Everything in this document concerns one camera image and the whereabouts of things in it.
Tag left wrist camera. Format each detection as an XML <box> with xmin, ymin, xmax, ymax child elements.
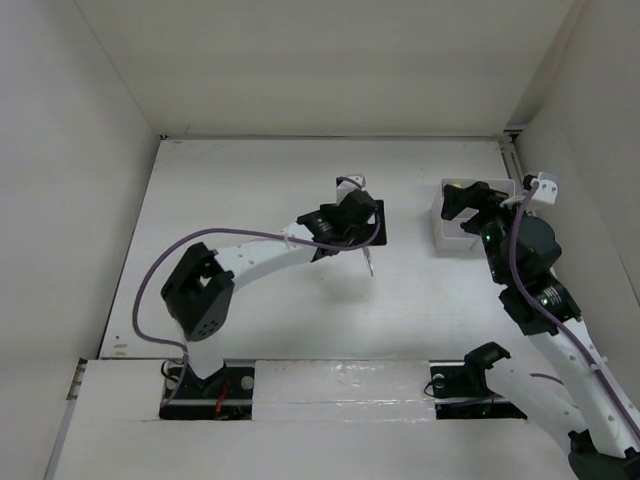
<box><xmin>336</xmin><ymin>175</ymin><xmax>366</xmax><ymax>195</ymax></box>

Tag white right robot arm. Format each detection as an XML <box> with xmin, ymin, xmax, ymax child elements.
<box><xmin>424</xmin><ymin>174</ymin><xmax>639</xmax><ymax>479</ymax></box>

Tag white compartment organizer box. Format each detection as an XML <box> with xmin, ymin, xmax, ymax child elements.
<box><xmin>429</xmin><ymin>178</ymin><xmax>484</xmax><ymax>255</ymax></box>

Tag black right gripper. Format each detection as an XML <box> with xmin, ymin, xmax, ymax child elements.
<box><xmin>440</xmin><ymin>181</ymin><xmax>537</xmax><ymax>284</ymax></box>

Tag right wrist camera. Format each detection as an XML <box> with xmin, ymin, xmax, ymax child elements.
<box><xmin>500</xmin><ymin>172</ymin><xmax>558</xmax><ymax>211</ymax></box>

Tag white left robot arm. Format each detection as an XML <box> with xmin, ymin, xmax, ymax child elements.
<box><xmin>161</xmin><ymin>189</ymin><xmax>387</xmax><ymax>397</ymax></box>

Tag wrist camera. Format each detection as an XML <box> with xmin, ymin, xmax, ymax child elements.
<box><xmin>336</xmin><ymin>175</ymin><xmax>366</xmax><ymax>195</ymax></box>
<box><xmin>500</xmin><ymin>172</ymin><xmax>558</xmax><ymax>211</ymax></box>

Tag black handled scissors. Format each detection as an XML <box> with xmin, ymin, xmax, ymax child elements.
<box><xmin>362</xmin><ymin>247</ymin><xmax>375</xmax><ymax>277</ymax></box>

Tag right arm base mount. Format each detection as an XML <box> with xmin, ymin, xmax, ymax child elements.
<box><xmin>423</xmin><ymin>342</ymin><xmax>527</xmax><ymax>420</ymax></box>

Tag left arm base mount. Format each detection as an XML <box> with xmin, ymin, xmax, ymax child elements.
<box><xmin>159</xmin><ymin>359</ymin><xmax>255</xmax><ymax>421</ymax></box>

